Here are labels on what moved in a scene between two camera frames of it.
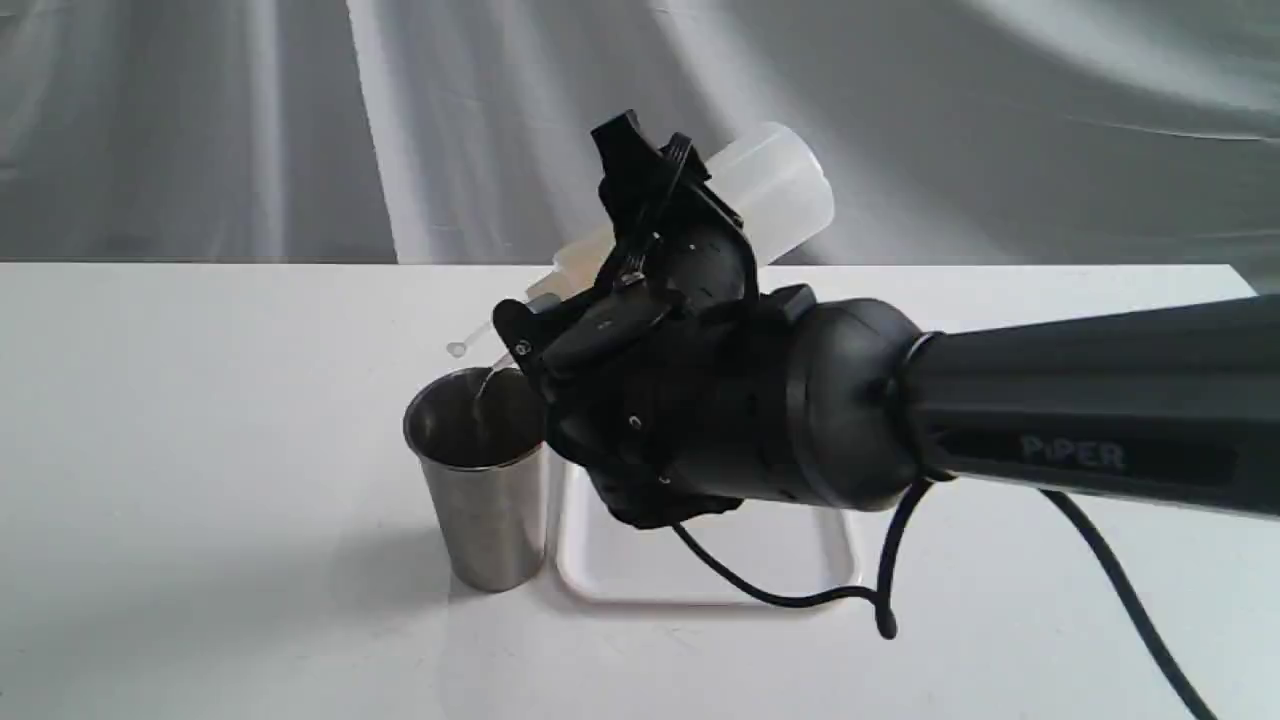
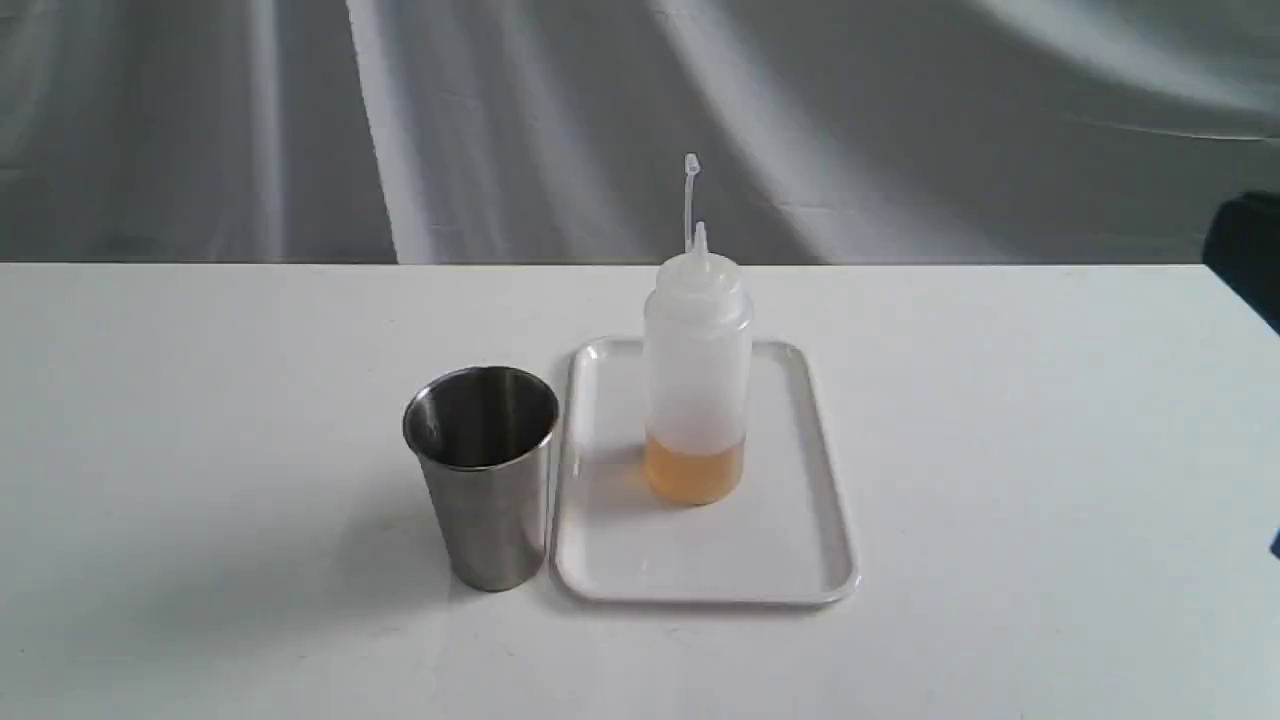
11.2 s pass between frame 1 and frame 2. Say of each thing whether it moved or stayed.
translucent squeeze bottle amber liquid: moved
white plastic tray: stayed
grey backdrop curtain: stayed
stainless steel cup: stayed
